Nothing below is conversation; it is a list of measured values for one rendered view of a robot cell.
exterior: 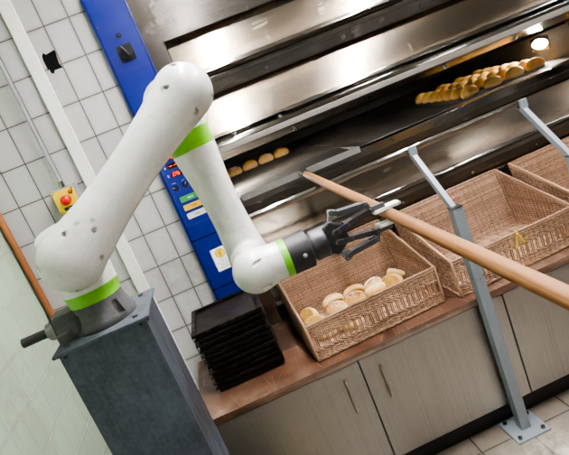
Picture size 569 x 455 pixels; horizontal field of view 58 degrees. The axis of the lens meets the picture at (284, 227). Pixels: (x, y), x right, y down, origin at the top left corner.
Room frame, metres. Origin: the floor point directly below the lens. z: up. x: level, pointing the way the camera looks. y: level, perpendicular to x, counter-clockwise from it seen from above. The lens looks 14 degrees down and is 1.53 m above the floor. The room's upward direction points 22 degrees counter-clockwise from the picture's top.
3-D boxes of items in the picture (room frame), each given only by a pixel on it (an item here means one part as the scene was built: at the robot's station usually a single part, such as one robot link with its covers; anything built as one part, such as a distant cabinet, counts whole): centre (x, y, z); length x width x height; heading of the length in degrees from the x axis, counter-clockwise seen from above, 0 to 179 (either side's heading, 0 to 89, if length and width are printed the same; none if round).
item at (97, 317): (1.17, 0.52, 1.23); 0.26 x 0.15 x 0.06; 96
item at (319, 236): (1.19, -0.09, 1.17); 0.09 x 0.07 x 0.08; 95
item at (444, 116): (2.35, -0.72, 1.16); 1.80 x 0.06 x 0.04; 96
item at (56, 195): (2.14, 0.77, 1.46); 0.10 x 0.07 x 0.10; 96
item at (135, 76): (3.15, 0.41, 1.07); 1.93 x 0.16 x 2.15; 6
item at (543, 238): (2.06, -0.77, 0.72); 0.56 x 0.49 x 0.28; 97
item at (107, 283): (1.16, 0.46, 1.36); 0.16 x 0.13 x 0.19; 19
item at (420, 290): (2.02, -0.17, 0.72); 0.56 x 0.49 x 0.28; 98
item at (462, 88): (2.82, -1.26, 1.21); 0.61 x 0.48 x 0.06; 6
